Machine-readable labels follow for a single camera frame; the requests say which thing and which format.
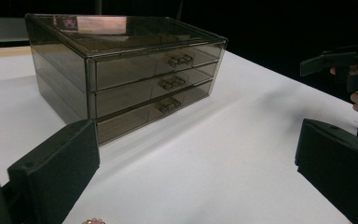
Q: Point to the wooden table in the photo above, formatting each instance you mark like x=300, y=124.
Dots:
x=3, y=52

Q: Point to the smoky transparent drawer organizer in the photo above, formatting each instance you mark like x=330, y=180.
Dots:
x=62, y=71

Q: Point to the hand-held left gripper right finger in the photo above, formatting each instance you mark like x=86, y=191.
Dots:
x=338, y=165

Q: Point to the white board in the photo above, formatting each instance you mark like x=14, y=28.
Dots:
x=199, y=171

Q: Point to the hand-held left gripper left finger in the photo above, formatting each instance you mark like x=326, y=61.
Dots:
x=59, y=161

